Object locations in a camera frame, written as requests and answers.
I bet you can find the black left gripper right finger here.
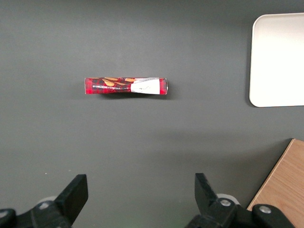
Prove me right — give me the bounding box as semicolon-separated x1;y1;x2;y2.
184;172;253;228

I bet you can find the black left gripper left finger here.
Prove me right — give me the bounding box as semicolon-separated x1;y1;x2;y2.
16;174;89;228

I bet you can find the red tartan cookie box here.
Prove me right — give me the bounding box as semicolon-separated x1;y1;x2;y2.
84;76;169;96

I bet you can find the white rounded tray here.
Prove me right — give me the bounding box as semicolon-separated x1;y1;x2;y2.
249;12;304;108

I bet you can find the light wooden board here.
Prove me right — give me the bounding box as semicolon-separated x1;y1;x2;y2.
247;138;304;228

